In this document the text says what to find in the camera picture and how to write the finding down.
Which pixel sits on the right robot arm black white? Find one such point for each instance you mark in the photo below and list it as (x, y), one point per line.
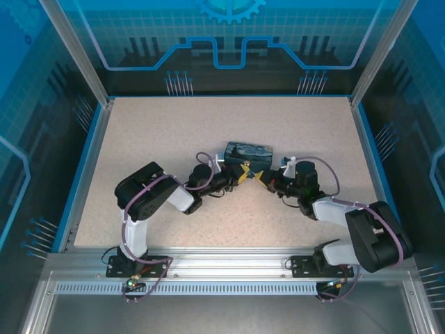
(372, 236)

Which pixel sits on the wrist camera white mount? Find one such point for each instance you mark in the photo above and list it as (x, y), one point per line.
(290, 167)
(219, 161)

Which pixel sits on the black base plate right arm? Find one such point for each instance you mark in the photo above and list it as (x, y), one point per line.
(302, 266)

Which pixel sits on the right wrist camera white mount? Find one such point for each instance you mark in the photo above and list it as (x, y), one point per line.
(290, 167)

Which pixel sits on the small circuit board green LED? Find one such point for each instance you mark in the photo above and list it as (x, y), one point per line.
(133, 283)
(335, 285)

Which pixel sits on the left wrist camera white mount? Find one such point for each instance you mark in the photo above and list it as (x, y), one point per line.
(219, 161)

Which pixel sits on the black base plate left arm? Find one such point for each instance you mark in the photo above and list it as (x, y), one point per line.
(156, 266)

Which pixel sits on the aluminium extrusion rail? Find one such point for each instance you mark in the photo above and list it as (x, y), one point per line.
(226, 264)

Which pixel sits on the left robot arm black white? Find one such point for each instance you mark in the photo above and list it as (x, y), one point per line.
(149, 198)

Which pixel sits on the starry night printed tin box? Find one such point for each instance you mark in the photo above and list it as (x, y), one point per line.
(248, 153)

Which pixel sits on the aluminium frame post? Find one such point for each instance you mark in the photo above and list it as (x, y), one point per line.
(83, 59)
(373, 59)

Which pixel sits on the aluminium side rail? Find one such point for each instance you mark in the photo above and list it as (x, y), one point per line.
(89, 167)
(366, 139)

